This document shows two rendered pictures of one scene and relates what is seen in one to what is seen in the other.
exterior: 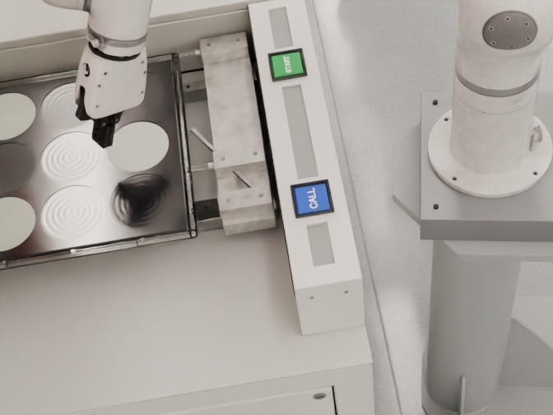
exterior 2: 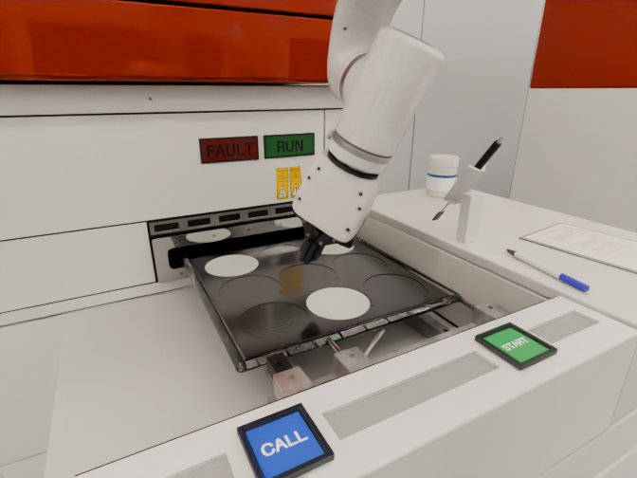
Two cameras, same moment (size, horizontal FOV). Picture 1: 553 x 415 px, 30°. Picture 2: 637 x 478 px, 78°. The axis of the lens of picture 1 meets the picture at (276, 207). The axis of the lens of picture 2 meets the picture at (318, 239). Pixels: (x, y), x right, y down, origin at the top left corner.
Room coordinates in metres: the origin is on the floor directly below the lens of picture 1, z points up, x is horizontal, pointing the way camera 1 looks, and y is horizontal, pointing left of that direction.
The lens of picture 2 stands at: (0.75, -0.26, 1.21)
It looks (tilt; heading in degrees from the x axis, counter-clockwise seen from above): 21 degrees down; 61
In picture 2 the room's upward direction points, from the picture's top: straight up
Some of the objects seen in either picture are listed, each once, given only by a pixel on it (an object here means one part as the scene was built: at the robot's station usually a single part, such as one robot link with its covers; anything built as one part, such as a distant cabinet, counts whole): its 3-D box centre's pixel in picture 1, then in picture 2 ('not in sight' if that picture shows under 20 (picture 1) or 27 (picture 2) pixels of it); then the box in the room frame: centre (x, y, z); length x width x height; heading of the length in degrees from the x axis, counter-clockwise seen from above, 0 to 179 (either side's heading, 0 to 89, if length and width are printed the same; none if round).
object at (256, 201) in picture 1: (245, 202); (300, 401); (0.90, 0.04, 0.89); 0.08 x 0.03 x 0.03; 89
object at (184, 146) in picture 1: (183, 139); (365, 327); (1.04, 0.13, 0.90); 0.38 x 0.01 x 0.01; 179
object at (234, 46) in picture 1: (224, 48); (503, 323); (1.22, 0.04, 0.89); 0.08 x 0.03 x 0.03; 89
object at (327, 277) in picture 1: (303, 155); (414, 446); (0.97, -0.06, 0.89); 0.55 x 0.09 x 0.14; 179
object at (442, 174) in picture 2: not in sight; (442, 175); (1.49, 0.44, 1.01); 0.07 x 0.07 x 0.10
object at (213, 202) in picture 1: (206, 208); (280, 368); (0.90, 0.10, 0.90); 0.04 x 0.02 x 0.03; 89
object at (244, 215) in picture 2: not in sight; (257, 213); (1.03, 0.52, 0.96); 0.44 x 0.01 x 0.02; 179
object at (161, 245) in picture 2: not in sight; (260, 242); (1.03, 0.52, 0.89); 0.44 x 0.02 x 0.10; 179
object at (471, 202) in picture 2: not in sight; (464, 201); (1.29, 0.19, 1.03); 0.06 x 0.04 x 0.13; 89
